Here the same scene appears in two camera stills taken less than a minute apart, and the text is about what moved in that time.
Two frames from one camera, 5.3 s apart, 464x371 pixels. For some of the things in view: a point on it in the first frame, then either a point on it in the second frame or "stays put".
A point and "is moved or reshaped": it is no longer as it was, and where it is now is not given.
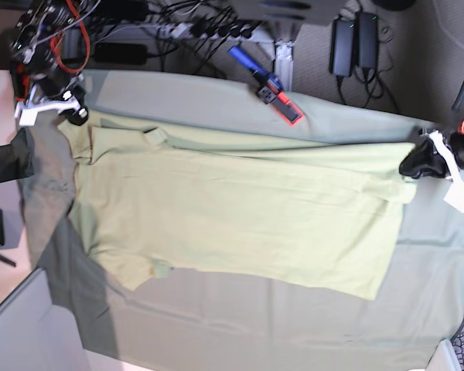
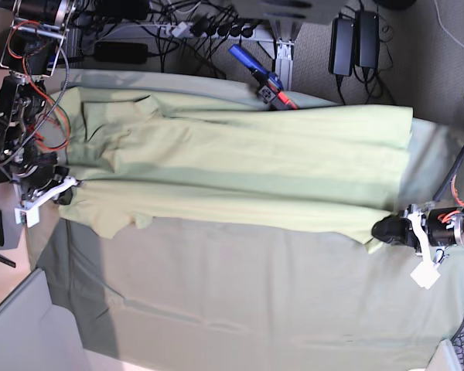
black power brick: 121,53 stays put
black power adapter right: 366,39 stays put
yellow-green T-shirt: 155,199 is moved or reshaped
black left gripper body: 424,161 to 397,229
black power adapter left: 342,42 stays put
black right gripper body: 80,115 to 60,172
